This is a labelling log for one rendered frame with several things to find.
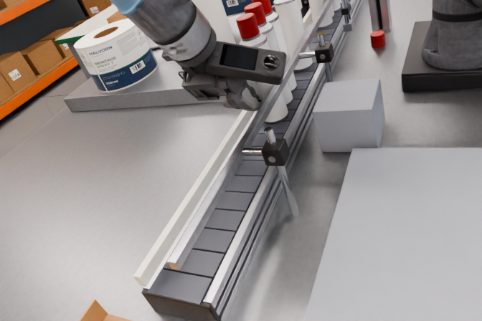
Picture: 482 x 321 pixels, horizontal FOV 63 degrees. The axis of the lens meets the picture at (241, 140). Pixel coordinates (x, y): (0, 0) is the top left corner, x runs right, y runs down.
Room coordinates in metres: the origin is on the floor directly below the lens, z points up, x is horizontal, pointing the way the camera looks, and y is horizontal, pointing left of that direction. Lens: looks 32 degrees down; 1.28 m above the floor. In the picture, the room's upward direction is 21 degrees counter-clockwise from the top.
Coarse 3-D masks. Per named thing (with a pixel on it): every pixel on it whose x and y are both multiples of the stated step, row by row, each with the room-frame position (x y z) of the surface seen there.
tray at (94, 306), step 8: (96, 304) 0.39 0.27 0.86; (88, 312) 0.38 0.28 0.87; (96, 312) 0.38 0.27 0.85; (104, 312) 0.39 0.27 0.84; (80, 320) 0.37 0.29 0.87; (88, 320) 0.37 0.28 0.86; (96, 320) 0.38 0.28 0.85; (104, 320) 0.38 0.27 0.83; (112, 320) 0.38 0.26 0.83; (120, 320) 0.37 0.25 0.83; (128, 320) 0.37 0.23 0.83
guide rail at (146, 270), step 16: (304, 16) 1.04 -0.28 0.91; (240, 128) 0.63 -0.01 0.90; (224, 144) 0.58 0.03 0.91; (224, 160) 0.56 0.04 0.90; (208, 176) 0.52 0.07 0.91; (192, 192) 0.48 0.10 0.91; (192, 208) 0.46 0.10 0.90; (176, 224) 0.43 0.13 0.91; (160, 240) 0.41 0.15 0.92; (160, 256) 0.39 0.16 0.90; (144, 272) 0.36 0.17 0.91
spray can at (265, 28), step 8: (248, 8) 0.70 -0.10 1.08; (256, 8) 0.69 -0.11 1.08; (256, 16) 0.69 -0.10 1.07; (264, 16) 0.70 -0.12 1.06; (264, 24) 0.69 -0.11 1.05; (272, 24) 0.70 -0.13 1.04; (264, 32) 0.68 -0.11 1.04; (272, 32) 0.69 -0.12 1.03; (272, 40) 0.68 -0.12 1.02; (272, 48) 0.68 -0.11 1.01; (288, 88) 0.69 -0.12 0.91; (288, 96) 0.69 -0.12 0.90; (288, 104) 0.68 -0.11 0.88
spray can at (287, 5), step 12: (276, 0) 0.83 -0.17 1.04; (288, 0) 0.81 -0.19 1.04; (276, 12) 0.83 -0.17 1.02; (288, 12) 0.81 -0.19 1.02; (300, 12) 0.81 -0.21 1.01; (288, 24) 0.81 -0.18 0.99; (300, 24) 0.81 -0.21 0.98; (288, 36) 0.81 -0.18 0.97; (300, 36) 0.81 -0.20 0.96; (288, 48) 0.82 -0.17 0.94; (300, 60) 0.81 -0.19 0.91
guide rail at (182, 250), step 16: (320, 16) 0.87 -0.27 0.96; (304, 48) 0.75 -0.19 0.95; (288, 64) 0.69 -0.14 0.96; (272, 96) 0.59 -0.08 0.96; (256, 128) 0.52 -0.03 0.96; (240, 144) 0.49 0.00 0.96; (240, 160) 0.46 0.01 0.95; (224, 176) 0.43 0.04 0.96; (224, 192) 0.41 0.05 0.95; (208, 208) 0.38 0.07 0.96; (192, 224) 0.36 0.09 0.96; (192, 240) 0.34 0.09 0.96; (176, 256) 0.32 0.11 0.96
